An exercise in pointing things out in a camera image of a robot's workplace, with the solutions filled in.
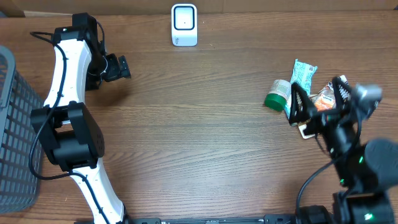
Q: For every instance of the white barcode scanner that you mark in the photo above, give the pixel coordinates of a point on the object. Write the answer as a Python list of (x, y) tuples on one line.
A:
[(184, 25)]

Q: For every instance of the teal wet wipes pack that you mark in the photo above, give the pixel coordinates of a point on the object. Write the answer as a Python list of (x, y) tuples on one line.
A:
[(302, 74)]

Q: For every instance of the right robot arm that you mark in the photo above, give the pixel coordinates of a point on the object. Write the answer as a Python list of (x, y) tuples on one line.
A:
[(367, 171)]

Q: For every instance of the grey plastic mesh basket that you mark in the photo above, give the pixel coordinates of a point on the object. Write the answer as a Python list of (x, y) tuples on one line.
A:
[(19, 188)]

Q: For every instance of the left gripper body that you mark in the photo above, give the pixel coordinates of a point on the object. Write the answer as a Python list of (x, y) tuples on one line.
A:
[(114, 70)]

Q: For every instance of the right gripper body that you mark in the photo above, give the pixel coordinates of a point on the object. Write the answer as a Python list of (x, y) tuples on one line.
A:
[(316, 124)]

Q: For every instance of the white bottle green cap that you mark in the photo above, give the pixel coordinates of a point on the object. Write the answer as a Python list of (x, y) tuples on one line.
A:
[(278, 95)]

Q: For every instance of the beige snack bag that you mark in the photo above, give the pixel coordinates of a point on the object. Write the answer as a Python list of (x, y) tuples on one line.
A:
[(327, 89)]

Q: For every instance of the orange tissue pack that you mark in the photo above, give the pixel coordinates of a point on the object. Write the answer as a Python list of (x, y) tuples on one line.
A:
[(324, 101)]

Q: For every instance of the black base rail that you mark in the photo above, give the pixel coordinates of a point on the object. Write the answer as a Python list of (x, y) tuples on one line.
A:
[(266, 219)]

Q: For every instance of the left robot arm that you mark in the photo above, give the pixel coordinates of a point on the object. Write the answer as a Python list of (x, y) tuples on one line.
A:
[(68, 141)]

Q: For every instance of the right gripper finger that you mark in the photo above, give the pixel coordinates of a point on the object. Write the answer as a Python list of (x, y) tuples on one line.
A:
[(342, 92), (301, 108)]

